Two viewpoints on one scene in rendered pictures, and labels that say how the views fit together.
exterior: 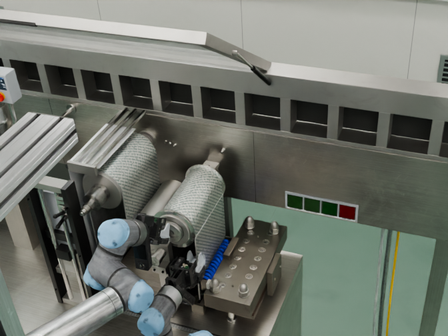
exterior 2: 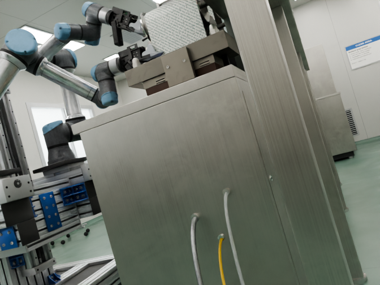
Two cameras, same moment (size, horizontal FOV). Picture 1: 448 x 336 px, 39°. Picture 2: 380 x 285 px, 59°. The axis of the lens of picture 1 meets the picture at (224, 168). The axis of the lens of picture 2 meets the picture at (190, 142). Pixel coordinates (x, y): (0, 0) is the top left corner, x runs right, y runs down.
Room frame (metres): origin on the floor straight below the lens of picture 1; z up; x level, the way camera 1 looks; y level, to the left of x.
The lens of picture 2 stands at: (1.49, -1.30, 0.66)
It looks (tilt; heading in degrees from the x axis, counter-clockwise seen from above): 2 degrees up; 88
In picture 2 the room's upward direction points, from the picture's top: 16 degrees counter-clockwise
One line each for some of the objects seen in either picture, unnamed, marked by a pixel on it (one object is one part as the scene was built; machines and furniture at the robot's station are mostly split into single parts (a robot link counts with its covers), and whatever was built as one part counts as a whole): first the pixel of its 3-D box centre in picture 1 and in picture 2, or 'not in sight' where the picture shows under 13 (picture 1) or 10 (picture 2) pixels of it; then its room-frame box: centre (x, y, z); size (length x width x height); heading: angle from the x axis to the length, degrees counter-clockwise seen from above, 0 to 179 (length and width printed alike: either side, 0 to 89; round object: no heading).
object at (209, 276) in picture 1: (217, 260); not in sight; (1.59, 0.05, 1.03); 0.21 x 0.04 x 0.03; 156
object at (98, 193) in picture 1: (96, 197); not in sight; (1.59, 0.41, 1.34); 0.06 x 0.06 x 0.06; 66
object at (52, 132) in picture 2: not in sight; (55, 133); (0.85, 0.59, 0.98); 0.13 x 0.12 x 0.14; 41
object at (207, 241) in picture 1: (211, 236); (178, 41); (1.61, 0.06, 1.12); 0.23 x 0.01 x 0.18; 156
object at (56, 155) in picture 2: not in sight; (60, 154); (0.85, 0.58, 0.87); 0.15 x 0.15 x 0.10
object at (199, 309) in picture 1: (213, 280); not in sight; (1.60, 0.07, 0.92); 0.28 x 0.04 x 0.04; 156
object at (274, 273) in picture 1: (275, 274); (178, 67); (1.56, -0.15, 0.97); 0.10 x 0.03 x 0.11; 156
